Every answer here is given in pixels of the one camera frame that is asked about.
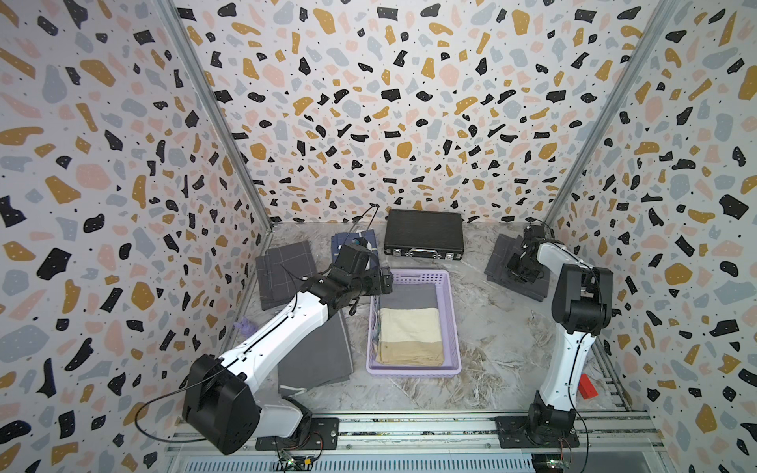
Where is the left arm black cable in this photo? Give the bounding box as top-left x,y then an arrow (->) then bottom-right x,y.
133,377 -> 214,445

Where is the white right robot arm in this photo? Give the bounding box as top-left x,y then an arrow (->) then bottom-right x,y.
507,222 -> 613,445

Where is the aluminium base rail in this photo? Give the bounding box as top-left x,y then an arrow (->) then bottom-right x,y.
164,410 -> 675,473

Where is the corner aluminium post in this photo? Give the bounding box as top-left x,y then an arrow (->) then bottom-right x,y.
545,0 -> 679,229
153,0 -> 273,234

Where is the red block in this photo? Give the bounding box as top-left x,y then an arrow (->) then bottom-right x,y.
578,374 -> 599,400

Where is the purple plastic basket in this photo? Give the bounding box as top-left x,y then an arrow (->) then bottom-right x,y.
366,268 -> 461,378

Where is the navy blue checked pillowcase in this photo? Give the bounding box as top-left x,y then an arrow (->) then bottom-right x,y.
331,230 -> 379,262

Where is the right corner aluminium post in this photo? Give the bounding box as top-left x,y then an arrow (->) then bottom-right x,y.
545,0 -> 679,229

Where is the grey beige striped pillowcase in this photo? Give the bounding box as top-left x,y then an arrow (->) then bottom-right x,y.
375,284 -> 445,368

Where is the grey checked pillowcase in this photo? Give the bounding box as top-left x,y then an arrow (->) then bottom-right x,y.
255,242 -> 319,311
484,234 -> 550,302

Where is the small purple object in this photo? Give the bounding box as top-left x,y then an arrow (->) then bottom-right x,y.
234,317 -> 257,338

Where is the black hard briefcase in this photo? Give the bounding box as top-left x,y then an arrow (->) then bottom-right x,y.
384,209 -> 464,260

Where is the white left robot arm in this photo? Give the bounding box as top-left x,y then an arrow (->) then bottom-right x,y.
181,238 -> 393,455

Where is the left corner aluminium post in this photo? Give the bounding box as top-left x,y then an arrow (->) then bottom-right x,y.
153,0 -> 273,234

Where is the plain dark grey pillowcase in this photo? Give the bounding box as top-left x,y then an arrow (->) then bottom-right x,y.
278,311 -> 354,397

